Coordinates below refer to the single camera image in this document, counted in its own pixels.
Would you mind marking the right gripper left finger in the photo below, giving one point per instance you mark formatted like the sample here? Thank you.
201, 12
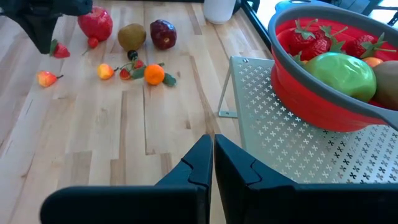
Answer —
140, 205

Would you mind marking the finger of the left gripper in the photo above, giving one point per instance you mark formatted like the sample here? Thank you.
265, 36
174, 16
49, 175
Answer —
38, 31

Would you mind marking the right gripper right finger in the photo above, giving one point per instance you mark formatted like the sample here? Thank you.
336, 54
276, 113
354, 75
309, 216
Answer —
295, 205

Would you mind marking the small yellow-orange toy pear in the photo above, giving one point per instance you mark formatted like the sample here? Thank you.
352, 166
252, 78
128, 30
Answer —
372, 61
104, 71
46, 78

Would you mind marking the large red toy apple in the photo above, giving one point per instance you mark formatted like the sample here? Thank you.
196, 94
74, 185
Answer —
97, 25

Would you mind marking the green perforated metal shelf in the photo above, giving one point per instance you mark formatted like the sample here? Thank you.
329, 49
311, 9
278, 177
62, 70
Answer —
280, 140

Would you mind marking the red colander with grey rim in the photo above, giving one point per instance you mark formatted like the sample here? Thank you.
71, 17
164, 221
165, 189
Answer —
311, 105

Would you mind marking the dark red toy apple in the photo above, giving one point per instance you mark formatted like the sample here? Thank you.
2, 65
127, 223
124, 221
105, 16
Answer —
163, 35

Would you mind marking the orange toy mandarin with leaves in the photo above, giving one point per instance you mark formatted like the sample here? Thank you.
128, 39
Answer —
154, 74

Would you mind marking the green toy apple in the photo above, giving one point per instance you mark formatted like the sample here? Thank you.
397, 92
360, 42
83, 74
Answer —
342, 77

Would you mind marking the small red toy cherry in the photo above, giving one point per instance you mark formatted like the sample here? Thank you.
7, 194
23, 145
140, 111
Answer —
92, 42

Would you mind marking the black toy grape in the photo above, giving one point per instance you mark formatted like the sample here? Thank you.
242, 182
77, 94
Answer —
132, 54

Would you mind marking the green plant in white pot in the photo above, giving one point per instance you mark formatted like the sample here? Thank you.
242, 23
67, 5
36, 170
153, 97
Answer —
219, 11

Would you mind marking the black metal table frame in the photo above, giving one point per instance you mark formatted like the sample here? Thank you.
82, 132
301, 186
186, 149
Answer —
255, 21

